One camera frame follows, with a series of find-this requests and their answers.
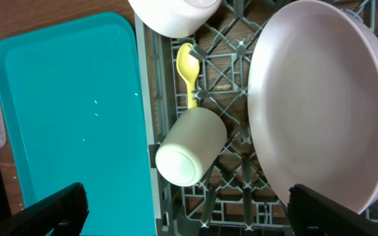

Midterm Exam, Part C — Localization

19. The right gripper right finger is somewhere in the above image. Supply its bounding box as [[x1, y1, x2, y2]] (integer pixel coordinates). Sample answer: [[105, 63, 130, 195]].
[[287, 184, 378, 236]]

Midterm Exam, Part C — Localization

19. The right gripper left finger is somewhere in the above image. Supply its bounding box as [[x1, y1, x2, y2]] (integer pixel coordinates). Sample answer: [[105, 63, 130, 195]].
[[0, 182, 89, 236]]

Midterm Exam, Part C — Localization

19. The large white plate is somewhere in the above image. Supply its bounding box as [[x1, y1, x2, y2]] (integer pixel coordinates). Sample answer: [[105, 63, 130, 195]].
[[247, 1, 378, 213]]

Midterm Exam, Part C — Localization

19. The white cup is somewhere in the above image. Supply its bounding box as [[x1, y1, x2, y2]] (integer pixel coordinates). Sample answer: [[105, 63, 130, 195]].
[[155, 108, 227, 187]]

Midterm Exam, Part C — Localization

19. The yellow plastic spoon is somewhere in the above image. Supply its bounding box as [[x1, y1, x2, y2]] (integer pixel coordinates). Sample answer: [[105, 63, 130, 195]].
[[176, 43, 200, 109]]

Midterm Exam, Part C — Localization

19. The pink bowl with rice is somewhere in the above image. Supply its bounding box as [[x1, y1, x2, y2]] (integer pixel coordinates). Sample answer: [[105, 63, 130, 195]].
[[129, 0, 221, 38]]

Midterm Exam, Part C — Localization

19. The grey dishwasher rack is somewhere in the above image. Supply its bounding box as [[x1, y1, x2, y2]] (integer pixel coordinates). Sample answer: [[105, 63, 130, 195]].
[[133, 0, 378, 236]]

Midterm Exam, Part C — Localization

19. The teal serving tray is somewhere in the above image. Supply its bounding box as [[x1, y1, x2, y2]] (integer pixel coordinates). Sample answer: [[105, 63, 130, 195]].
[[0, 12, 156, 235]]

